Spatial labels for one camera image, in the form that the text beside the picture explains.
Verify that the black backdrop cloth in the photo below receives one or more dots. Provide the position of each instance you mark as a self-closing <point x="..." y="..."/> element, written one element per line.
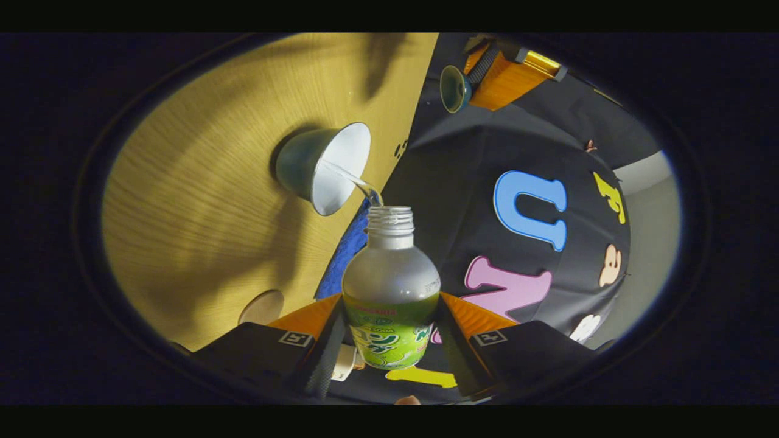
<point x="487" y="146"/>

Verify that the blue towel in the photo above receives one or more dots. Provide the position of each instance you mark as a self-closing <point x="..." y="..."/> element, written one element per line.
<point x="347" y="255"/>

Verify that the silver green-label water bottle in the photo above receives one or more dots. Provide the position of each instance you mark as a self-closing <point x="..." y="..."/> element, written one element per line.
<point x="389" y="280"/>

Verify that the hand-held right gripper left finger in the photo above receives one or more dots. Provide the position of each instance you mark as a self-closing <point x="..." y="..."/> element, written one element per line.
<point x="316" y="365"/>

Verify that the white toaster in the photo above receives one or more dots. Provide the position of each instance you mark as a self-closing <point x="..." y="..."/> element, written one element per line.
<point x="344" y="362"/>

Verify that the teal teacup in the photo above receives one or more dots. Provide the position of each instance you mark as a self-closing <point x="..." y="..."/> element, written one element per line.
<point x="298" y="164"/>

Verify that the red clip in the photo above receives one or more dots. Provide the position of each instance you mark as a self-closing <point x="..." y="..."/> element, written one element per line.
<point x="589" y="146"/>

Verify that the teal teacup lid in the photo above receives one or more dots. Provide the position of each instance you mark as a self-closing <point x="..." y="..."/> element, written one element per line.
<point x="453" y="91"/>

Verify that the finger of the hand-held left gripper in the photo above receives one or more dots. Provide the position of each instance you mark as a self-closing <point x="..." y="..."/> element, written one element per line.
<point x="508" y="82"/>
<point x="471" y="56"/>

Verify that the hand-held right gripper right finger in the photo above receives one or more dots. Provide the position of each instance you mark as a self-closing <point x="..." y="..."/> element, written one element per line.
<point x="456" y="359"/>

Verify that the round coaster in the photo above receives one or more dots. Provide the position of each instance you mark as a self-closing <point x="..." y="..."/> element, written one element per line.
<point x="263" y="307"/>

